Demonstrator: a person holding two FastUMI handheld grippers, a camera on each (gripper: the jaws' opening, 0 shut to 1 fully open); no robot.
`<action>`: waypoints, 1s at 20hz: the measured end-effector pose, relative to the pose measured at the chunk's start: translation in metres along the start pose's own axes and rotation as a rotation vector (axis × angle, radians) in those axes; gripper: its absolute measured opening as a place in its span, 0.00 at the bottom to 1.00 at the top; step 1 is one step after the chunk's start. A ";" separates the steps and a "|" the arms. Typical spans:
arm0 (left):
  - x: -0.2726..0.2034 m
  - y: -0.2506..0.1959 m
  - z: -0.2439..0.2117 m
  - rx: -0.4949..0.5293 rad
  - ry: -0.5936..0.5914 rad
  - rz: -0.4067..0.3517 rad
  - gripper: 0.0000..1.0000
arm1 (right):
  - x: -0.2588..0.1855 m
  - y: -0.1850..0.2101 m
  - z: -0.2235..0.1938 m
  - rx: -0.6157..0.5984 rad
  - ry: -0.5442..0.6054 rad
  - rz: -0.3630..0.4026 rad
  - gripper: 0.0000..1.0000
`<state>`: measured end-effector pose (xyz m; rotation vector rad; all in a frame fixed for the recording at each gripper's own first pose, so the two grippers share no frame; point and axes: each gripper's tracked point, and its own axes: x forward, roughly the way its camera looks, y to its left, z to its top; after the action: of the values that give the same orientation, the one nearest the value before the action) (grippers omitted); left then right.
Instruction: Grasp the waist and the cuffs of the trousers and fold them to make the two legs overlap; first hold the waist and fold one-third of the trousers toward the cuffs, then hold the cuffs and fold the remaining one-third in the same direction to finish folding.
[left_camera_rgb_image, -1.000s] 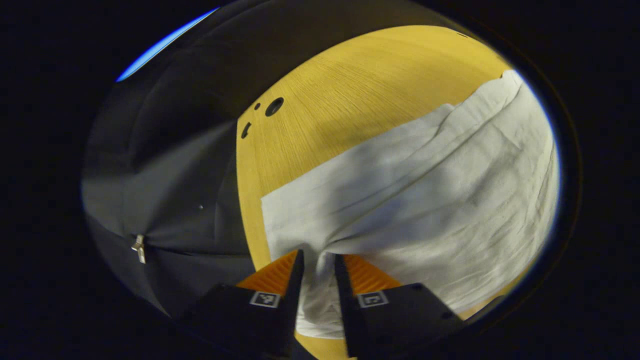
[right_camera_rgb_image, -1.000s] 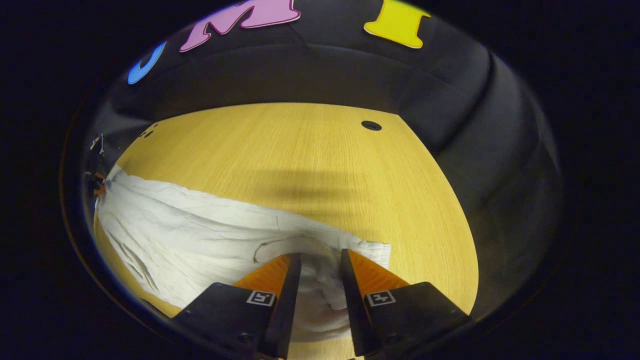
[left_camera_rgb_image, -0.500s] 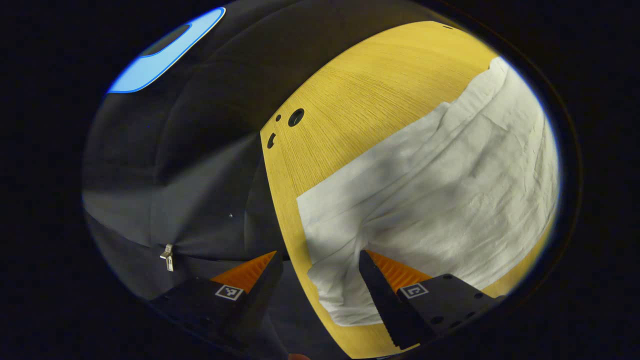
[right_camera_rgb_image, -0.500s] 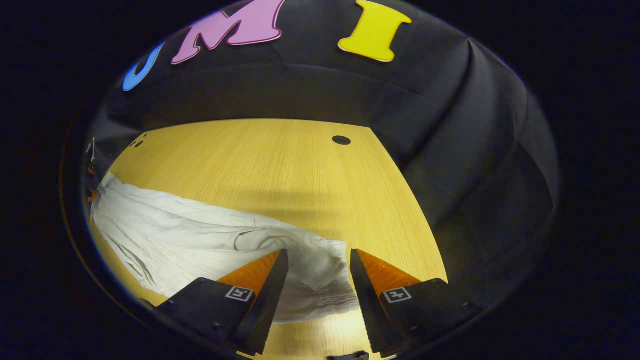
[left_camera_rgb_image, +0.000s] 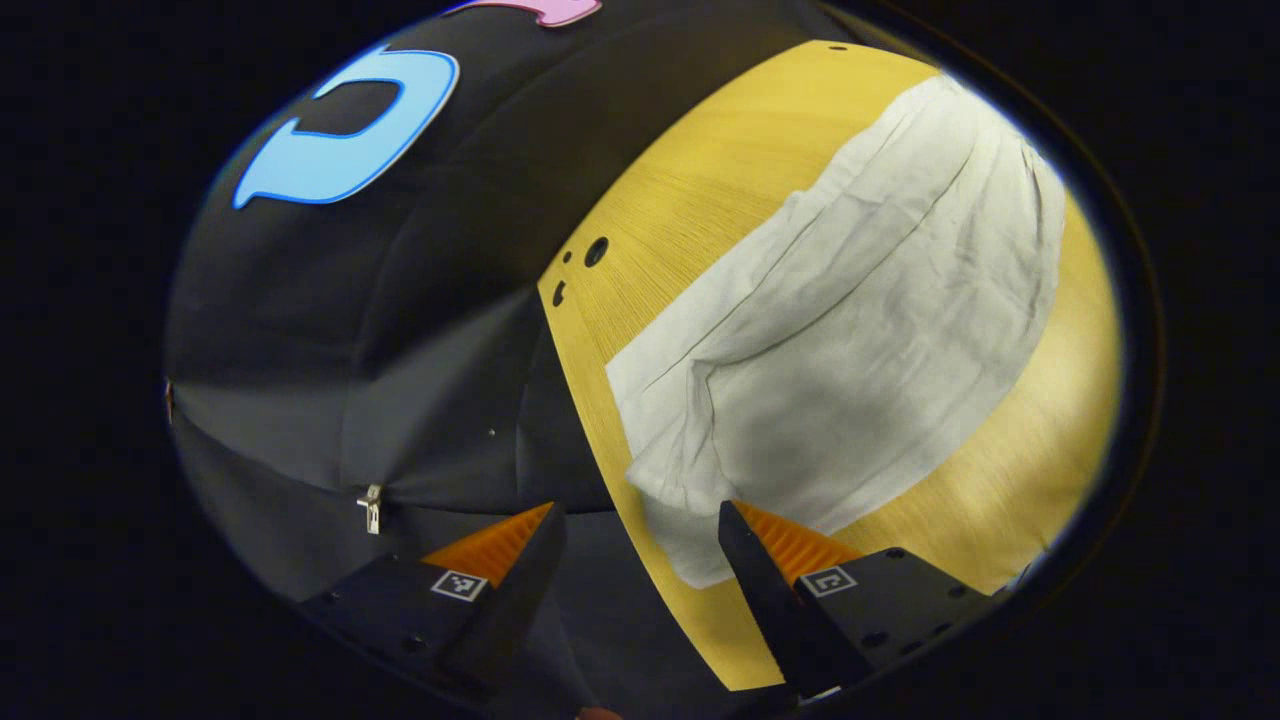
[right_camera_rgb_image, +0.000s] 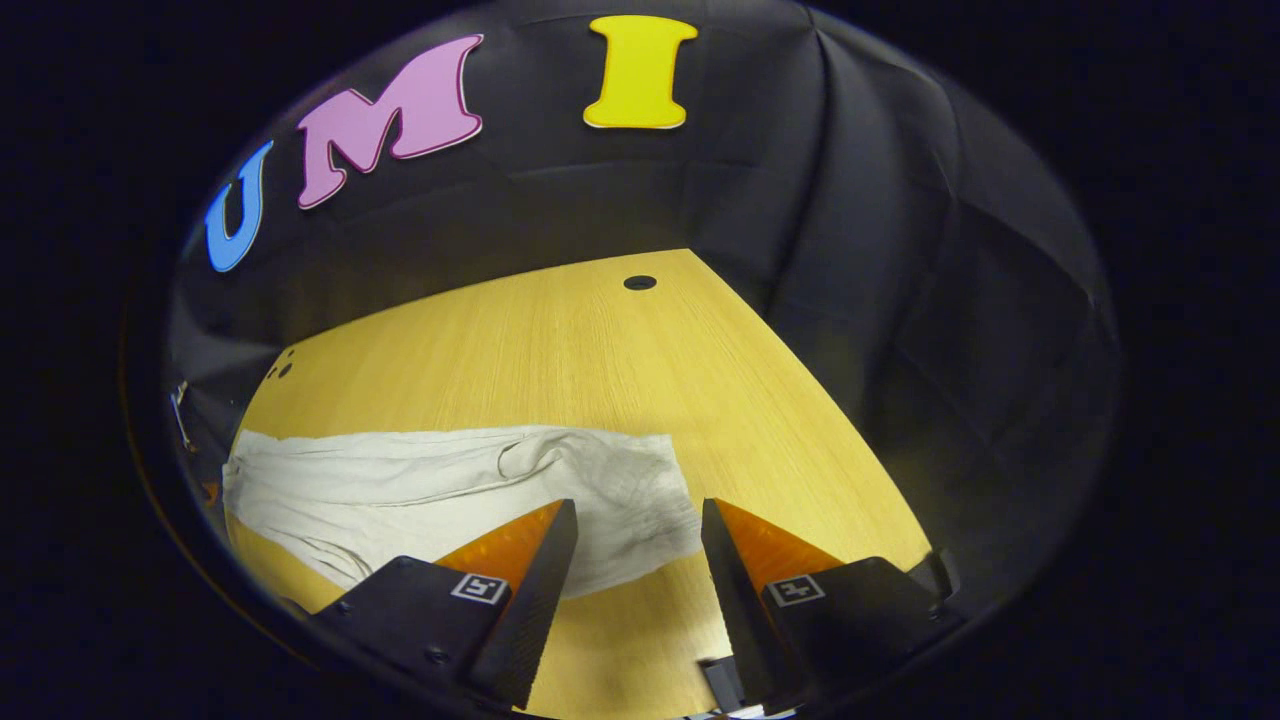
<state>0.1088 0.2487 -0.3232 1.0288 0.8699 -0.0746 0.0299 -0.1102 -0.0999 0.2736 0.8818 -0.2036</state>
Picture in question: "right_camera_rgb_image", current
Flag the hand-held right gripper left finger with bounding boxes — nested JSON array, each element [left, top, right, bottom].
[[300, 498, 581, 711]]

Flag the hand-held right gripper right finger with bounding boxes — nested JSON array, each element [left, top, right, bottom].
[[700, 497, 967, 709]]

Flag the white jeans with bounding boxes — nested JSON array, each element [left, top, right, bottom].
[[222, 425, 703, 601]]

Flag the black backdrop cloth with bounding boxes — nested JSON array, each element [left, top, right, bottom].
[[160, 0, 1126, 621]]

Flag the small white clip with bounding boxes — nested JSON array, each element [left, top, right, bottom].
[[170, 380, 197, 453]]

